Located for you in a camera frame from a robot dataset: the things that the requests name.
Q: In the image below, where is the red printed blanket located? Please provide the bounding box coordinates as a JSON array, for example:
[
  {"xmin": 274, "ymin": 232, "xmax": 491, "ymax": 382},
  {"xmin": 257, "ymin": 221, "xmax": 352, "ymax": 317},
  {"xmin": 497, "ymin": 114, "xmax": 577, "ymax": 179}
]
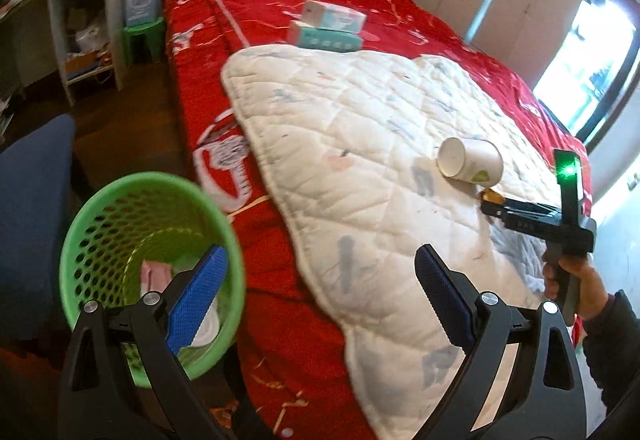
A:
[{"xmin": 164, "ymin": 0, "xmax": 593, "ymax": 440}]

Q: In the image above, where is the blue and white bag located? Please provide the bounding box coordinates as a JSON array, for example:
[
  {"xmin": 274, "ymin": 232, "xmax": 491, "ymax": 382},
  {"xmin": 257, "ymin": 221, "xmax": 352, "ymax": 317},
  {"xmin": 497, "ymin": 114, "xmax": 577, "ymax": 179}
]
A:
[{"xmin": 122, "ymin": 0, "xmax": 165, "ymax": 27}]

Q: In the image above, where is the green plastic stool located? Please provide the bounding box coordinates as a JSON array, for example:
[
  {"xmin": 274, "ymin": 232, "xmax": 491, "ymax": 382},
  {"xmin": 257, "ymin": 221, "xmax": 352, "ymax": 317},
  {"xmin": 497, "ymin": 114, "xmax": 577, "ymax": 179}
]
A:
[{"xmin": 122, "ymin": 17, "xmax": 166, "ymax": 66}]

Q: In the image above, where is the white plastic bag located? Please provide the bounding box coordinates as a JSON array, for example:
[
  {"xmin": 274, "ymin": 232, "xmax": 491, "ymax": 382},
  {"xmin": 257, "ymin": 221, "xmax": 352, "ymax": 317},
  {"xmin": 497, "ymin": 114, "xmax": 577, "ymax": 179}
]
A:
[{"xmin": 75, "ymin": 23, "xmax": 108, "ymax": 54}]

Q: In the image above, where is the pink and white wrapper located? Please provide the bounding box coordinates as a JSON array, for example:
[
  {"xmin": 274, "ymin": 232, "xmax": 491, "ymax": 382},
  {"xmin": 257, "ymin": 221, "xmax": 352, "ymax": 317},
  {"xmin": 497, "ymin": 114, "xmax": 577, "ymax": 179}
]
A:
[{"xmin": 140, "ymin": 260, "xmax": 174, "ymax": 296}]

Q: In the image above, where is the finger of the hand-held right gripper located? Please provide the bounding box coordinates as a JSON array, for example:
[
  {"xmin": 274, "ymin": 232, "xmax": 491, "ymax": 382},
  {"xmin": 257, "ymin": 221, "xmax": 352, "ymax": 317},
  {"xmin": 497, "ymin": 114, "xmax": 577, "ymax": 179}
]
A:
[{"xmin": 477, "ymin": 189, "xmax": 512, "ymax": 222}]

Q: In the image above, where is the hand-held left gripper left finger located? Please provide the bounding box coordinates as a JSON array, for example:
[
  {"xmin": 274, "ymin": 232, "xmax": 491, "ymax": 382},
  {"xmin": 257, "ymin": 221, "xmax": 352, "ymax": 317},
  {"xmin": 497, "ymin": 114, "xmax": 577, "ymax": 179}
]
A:
[{"xmin": 57, "ymin": 244, "xmax": 230, "ymax": 440}]

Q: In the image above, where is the orange book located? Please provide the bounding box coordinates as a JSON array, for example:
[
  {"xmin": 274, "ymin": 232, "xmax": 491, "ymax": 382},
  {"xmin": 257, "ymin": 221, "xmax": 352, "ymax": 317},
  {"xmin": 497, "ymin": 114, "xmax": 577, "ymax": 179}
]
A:
[{"xmin": 65, "ymin": 51, "xmax": 101, "ymax": 71}]

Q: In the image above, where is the person's right hand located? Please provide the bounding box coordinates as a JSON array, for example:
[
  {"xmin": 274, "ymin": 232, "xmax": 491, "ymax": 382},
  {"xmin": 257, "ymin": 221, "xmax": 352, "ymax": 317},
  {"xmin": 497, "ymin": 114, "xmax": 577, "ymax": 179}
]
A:
[{"xmin": 542, "ymin": 256, "xmax": 608, "ymax": 321}]

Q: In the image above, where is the white tissue box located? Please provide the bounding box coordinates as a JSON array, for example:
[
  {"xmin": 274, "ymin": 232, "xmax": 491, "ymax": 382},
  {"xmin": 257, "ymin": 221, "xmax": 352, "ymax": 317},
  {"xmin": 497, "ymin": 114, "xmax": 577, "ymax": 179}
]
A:
[{"xmin": 301, "ymin": 0, "xmax": 367, "ymax": 32}]

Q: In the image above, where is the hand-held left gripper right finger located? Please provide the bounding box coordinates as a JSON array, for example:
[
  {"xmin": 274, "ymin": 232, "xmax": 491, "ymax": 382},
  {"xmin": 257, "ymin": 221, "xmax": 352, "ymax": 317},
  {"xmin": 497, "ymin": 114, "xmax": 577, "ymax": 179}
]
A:
[{"xmin": 414, "ymin": 244, "xmax": 588, "ymax": 440}]

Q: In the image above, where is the teal tissue box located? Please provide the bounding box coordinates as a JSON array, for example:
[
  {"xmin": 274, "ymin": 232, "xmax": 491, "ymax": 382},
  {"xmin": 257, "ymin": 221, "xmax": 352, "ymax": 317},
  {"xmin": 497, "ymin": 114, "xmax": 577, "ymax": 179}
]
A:
[{"xmin": 286, "ymin": 20, "xmax": 363, "ymax": 52}]

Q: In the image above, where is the white desk with shelves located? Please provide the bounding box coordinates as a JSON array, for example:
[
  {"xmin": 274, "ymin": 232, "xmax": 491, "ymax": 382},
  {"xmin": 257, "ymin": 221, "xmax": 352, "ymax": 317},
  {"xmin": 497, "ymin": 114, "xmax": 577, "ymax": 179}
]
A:
[{"xmin": 0, "ymin": 0, "xmax": 126, "ymax": 107}]

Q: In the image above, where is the green perforated plastic basket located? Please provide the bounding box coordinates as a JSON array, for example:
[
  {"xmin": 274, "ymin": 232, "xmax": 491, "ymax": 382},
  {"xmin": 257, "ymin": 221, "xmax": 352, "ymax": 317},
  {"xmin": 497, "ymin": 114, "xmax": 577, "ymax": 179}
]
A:
[{"xmin": 59, "ymin": 171, "xmax": 246, "ymax": 389}]

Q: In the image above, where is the person's right forearm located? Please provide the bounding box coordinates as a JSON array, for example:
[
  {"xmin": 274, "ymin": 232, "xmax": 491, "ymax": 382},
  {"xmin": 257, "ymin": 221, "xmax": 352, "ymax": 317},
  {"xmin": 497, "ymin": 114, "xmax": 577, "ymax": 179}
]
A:
[{"xmin": 580, "ymin": 290, "xmax": 640, "ymax": 416}]

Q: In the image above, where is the white wardrobe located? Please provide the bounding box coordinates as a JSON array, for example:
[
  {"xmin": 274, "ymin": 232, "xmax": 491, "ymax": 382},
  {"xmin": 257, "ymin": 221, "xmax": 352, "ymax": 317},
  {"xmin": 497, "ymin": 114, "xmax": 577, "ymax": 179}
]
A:
[{"xmin": 405, "ymin": 0, "xmax": 596, "ymax": 86}]

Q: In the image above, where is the white paper cup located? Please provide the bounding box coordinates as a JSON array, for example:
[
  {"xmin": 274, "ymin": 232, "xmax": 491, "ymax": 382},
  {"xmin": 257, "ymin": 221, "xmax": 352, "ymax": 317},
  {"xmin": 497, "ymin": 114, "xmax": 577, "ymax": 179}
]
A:
[{"xmin": 437, "ymin": 137, "xmax": 504, "ymax": 186}]

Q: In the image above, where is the white quilted mat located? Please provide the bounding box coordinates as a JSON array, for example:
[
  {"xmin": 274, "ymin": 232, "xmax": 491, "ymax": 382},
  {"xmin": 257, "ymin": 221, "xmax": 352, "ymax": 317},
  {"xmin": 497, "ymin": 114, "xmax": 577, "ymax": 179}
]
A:
[{"xmin": 220, "ymin": 44, "xmax": 571, "ymax": 440}]

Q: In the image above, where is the blue fabric office chair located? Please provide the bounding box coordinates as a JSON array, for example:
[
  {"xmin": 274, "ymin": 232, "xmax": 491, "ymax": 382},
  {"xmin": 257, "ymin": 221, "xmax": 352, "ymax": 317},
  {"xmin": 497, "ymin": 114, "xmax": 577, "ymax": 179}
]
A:
[{"xmin": 0, "ymin": 114, "xmax": 96, "ymax": 341}]

